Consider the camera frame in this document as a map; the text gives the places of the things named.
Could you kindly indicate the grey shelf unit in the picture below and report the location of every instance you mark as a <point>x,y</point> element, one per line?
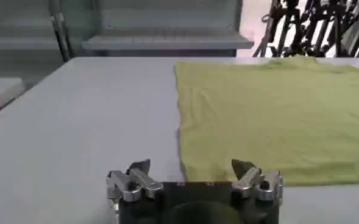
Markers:
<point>167,30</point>

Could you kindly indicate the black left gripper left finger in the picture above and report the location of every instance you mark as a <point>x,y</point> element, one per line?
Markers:
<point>136,180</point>

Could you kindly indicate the yellow-green printed t-shirt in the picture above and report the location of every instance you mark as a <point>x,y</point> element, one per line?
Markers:
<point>276,121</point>

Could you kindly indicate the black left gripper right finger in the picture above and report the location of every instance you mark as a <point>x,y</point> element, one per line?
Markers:
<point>252,180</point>

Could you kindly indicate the dark metal stand pole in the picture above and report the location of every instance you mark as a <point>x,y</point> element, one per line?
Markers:
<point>60,30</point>

